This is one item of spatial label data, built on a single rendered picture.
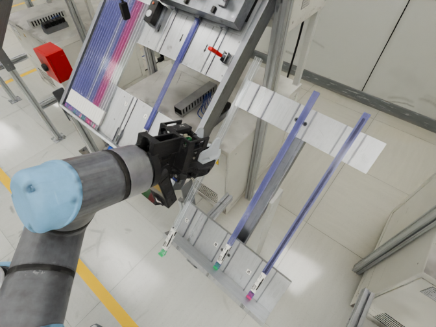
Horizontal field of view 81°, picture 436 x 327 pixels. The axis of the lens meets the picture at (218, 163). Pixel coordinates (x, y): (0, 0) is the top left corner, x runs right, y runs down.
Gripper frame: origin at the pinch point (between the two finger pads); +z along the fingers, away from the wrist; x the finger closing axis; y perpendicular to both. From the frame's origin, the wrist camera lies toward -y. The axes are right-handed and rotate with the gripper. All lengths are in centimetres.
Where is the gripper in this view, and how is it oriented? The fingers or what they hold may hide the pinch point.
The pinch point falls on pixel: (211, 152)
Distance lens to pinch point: 56.0
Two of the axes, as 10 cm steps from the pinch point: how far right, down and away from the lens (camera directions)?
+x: -7.6, -5.1, 4.0
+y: 3.0, -8.3, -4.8
